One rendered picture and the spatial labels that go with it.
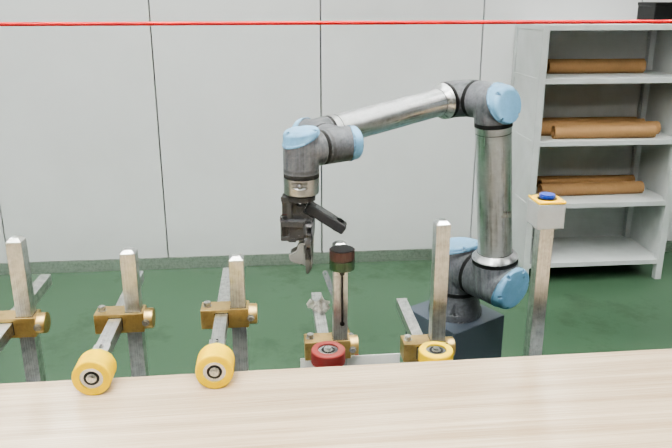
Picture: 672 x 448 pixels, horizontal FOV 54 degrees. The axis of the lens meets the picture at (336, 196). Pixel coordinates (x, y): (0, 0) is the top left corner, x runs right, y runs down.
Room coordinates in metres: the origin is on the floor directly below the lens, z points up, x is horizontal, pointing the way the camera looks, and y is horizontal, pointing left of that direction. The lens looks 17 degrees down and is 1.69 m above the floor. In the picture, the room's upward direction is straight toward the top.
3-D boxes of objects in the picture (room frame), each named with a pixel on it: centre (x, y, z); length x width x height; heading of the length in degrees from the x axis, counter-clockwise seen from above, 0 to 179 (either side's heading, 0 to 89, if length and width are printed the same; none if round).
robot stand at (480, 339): (2.19, -0.43, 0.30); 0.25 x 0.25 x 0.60; 35
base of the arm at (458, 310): (2.19, -0.43, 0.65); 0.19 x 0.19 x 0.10
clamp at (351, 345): (1.50, 0.01, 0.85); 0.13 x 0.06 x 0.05; 96
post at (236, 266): (1.48, 0.24, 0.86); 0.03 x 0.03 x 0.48; 6
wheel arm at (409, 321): (1.57, -0.21, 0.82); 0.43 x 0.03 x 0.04; 6
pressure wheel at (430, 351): (1.38, -0.23, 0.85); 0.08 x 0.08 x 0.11
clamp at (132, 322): (1.45, 0.51, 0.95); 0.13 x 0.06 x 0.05; 96
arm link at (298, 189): (1.61, 0.09, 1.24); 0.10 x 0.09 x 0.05; 176
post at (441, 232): (1.53, -0.26, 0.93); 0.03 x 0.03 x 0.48; 6
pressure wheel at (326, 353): (1.38, 0.02, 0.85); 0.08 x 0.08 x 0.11
